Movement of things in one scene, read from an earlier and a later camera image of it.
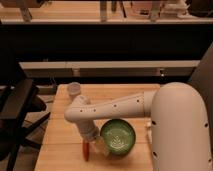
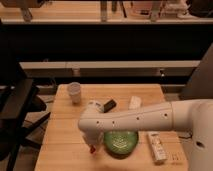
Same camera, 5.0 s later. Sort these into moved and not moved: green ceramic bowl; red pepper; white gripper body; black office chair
Moved: red pepper
Not moved: white gripper body; green ceramic bowl; black office chair
